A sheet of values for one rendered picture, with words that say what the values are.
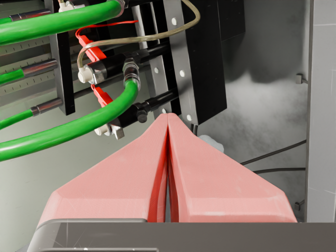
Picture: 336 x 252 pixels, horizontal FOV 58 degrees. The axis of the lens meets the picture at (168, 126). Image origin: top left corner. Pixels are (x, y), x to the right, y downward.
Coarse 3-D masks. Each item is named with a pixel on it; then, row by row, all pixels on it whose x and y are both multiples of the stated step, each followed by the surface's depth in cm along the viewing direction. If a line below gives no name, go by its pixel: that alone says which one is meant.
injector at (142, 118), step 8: (176, 88) 52; (160, 96) 50; (168, 96) 50; (176, 96) 52; (136, 104) 47; (144, 104) 48; (152, 104) 48; (160, 104) 50; (128, 112) 45; (136, 112) 46; (144, 112) 45; (112, 120) 44; (120, 120) 44; (128, 120) 45; (136, 120) 47; (144, 120) 45
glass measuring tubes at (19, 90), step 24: (96, 24) 66; (0, 48) 57; (24, 48) 60; (48, 48) 61; (72, 48) 66; (0, 72) 58; (48, 72) 64; (72, 72) 66; (0, 96) 57; (24, 96) 60
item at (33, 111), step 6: (30, 108) 56; (36, 108) 56; (18, 114) 55; (24, 114) 55; (30, 114) 56; (36, 114) 57; (6, 120) 53; (12, 120) 54; (18, 120) 55; (0, 126) 53; (6, 126) 54
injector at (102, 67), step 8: (168, 40) 49; (144, 48) 46; (152, 48) 46; (160, 48) 47; (168, 48) 48; (112, 56) 42; (120, 56) 43; (128, 56) 43; (136, 56) 45; (144, 56) 45; (152, 56) 47; (88, 64) 40; (96, 64) 40; (104, 64) 41; (112, 64) 42; (120, 64) 42; (104, 72) 41; (112, 72) 42; (120, 72) 43
